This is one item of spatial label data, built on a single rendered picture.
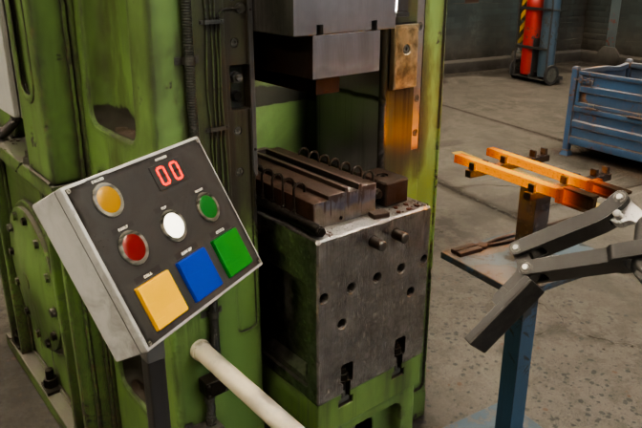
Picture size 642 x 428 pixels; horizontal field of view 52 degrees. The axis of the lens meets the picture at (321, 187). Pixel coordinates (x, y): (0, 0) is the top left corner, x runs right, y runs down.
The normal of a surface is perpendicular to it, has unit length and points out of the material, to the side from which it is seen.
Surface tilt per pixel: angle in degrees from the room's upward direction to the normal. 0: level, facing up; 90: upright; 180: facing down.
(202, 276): 60
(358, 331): 90
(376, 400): 90
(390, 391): 90
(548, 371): 0
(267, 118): 90
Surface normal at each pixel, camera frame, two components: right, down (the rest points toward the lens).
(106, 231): 0.78, -0.35
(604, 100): -0.83, 0.17
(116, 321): -0.44, 0.30
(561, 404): 0.00, -0.94
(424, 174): 0.63, 0.26
